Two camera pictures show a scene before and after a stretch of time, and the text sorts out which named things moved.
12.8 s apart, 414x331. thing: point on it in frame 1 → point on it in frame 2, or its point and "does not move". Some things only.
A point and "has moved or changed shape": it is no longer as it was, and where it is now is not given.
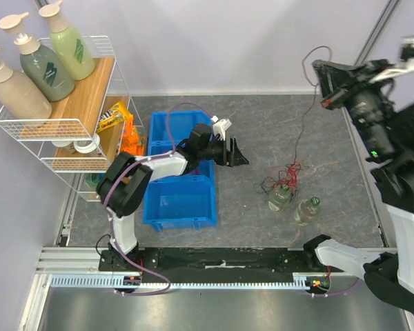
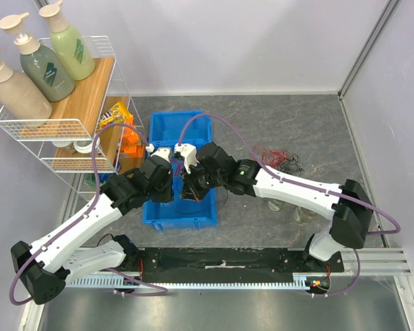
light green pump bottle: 75,55 does not move
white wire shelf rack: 83,137 does not move
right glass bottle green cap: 306,210 does not move
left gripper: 234,157 → 168,196
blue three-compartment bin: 181,201 does not move
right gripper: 337,89 → 190,189
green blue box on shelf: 94,180 does not move
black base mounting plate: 217,265 does not move
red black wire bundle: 288,180 has moved or changed shape
